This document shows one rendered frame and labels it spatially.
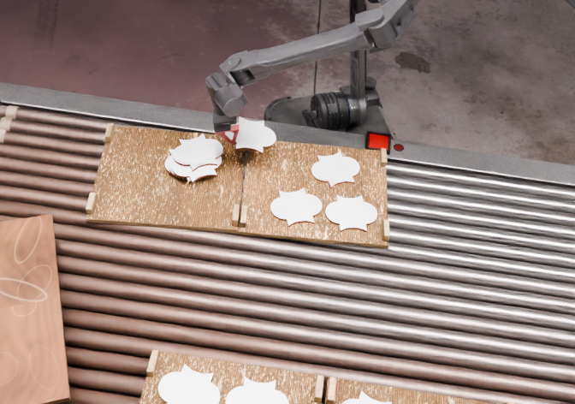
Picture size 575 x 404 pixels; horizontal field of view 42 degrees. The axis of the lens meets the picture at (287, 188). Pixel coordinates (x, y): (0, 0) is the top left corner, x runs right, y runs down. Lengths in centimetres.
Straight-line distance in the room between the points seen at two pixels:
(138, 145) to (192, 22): 200
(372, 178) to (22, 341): 105
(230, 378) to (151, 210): 54
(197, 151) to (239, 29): 204
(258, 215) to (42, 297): 62
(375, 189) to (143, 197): 66
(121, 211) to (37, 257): 30
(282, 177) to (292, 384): 64
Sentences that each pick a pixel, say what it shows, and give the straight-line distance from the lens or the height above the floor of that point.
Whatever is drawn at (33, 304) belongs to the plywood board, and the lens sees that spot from 184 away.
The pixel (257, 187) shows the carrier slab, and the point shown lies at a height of 94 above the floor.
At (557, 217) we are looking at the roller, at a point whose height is 92.
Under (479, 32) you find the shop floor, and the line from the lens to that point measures 443.
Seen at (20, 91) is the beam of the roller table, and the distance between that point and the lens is 250.
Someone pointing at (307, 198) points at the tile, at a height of 94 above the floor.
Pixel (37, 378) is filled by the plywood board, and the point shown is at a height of 104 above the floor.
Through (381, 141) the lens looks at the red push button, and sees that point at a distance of 233.
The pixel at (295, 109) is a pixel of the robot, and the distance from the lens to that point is 337.
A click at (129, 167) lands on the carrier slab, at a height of 94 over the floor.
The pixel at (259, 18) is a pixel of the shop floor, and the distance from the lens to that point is 423.
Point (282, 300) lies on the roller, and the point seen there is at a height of 91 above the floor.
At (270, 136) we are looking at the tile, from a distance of 213.
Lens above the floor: 258
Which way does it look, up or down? 50 degrees down
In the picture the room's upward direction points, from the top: 7 degrees clockwise
